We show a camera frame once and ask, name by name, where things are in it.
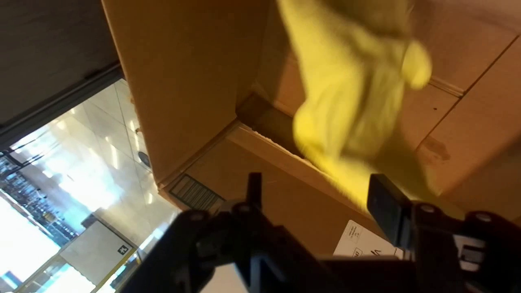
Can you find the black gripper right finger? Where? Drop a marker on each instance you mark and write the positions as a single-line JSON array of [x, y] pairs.
[[476, 254]]

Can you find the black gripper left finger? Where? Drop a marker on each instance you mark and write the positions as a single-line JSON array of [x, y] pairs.
[[198, 243]]

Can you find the yellow cloth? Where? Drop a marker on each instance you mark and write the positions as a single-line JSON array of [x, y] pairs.
[[357, 61]]

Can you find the brown cardboard box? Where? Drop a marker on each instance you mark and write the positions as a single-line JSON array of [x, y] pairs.
[[216, 87]]

